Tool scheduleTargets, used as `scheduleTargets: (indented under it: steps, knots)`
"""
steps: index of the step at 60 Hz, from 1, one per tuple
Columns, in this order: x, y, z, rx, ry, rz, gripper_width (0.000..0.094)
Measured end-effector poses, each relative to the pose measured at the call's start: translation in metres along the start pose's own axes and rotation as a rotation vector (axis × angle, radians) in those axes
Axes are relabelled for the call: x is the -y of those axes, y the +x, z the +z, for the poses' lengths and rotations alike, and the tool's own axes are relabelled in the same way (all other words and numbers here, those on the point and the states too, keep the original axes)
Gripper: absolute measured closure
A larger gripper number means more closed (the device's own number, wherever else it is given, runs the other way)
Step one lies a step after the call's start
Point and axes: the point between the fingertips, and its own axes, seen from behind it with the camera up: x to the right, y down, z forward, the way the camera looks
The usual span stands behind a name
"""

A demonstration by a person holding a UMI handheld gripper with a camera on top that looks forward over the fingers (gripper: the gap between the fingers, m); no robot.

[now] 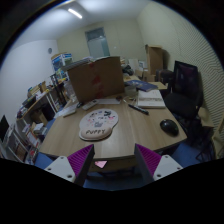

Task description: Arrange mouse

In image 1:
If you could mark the white closed book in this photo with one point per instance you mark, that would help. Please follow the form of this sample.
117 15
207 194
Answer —
151 99

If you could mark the large cardboard box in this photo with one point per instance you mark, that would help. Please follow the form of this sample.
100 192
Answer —
97 79

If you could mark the grey door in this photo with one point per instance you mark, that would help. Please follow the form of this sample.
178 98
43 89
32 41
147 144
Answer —
97 43

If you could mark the white remote control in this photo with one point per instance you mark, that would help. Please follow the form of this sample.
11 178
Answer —
90 104

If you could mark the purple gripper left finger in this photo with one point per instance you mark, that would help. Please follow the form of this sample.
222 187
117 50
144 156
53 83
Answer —
73 168

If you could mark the blue book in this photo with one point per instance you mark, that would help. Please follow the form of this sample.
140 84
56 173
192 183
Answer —
141 85

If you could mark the black computer mouse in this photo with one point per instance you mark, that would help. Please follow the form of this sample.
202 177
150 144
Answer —
169 127

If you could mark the black office chair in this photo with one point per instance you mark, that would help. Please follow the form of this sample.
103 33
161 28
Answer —
186 96

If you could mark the puppy print mouse pad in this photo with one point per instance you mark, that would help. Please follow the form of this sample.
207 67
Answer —
98 124

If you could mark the ceiling light strip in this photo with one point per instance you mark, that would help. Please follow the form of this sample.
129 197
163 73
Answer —
75 13

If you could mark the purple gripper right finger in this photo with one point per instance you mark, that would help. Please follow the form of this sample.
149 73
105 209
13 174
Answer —
154 166

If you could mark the pink sticky note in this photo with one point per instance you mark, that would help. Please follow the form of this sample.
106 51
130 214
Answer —
100 164

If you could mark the white shelving unit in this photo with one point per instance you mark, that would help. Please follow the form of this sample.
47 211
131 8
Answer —
18 139

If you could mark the black marker pen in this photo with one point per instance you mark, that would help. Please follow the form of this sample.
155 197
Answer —
139 109

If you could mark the tall cardboard box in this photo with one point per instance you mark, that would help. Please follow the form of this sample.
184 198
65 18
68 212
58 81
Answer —
154 56

